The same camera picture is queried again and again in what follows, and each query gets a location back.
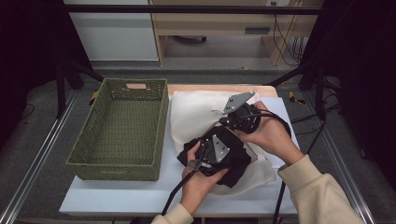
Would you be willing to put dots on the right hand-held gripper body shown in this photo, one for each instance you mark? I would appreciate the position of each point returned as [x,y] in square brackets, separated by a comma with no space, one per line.
[238,101]

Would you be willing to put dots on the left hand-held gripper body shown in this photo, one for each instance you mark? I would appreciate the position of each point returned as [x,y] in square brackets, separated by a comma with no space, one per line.
[221,149]

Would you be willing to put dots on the black cloth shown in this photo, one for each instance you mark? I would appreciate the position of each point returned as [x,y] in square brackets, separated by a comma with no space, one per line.
[239,158]

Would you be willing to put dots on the green woven basket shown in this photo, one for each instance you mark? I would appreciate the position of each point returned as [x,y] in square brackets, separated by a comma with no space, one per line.
[124,124]

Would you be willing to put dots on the person's left hand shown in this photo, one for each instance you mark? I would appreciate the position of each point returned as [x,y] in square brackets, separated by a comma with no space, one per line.
[196,189]

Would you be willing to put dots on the person's right hand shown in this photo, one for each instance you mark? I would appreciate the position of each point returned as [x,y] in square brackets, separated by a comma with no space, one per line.
[274,137]

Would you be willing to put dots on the yellow and black clamp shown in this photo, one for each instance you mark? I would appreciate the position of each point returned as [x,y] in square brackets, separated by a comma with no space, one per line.
[94,96]
[294,99]

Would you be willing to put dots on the light wooden desk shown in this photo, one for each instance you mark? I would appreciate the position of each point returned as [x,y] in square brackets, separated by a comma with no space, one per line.
[218,23]

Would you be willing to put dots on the black metal stand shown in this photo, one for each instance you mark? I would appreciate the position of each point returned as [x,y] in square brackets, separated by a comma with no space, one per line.
[320,93]
[60,93]

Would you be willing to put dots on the black horizontal bar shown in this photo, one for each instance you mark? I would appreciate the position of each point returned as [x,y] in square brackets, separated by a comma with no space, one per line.
[186,9]

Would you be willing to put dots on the dark curtain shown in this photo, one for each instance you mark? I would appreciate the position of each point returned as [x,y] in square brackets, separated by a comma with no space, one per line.
[364,62]
[28,46]

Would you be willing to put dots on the white cabinet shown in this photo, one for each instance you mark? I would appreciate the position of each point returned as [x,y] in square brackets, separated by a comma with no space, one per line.
[115,37]

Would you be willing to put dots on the aluminium rail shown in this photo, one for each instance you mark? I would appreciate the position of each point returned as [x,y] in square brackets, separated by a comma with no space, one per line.
[342,161]
[40,149]

